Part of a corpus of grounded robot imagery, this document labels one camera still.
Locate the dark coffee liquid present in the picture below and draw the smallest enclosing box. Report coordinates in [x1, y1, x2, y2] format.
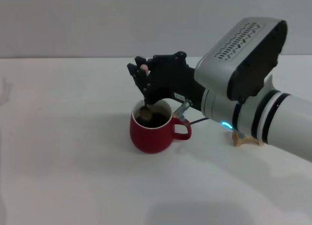
[135, 111, 169, 128]

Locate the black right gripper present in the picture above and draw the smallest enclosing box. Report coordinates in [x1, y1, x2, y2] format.
[126, 51, 207, 111]

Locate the light wooden block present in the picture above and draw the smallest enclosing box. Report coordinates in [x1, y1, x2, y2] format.
[231, 131, 265, 147]

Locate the red ceramic mug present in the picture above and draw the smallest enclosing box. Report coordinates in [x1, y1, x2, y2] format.
[129, 99, 192, 154]

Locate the pink handled metal spoon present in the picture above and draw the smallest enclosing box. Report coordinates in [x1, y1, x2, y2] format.
[139, 64, 152, 120]

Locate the thin red wrist cable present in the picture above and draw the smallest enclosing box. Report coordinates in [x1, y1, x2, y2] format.
[173, 100, 247, 139]

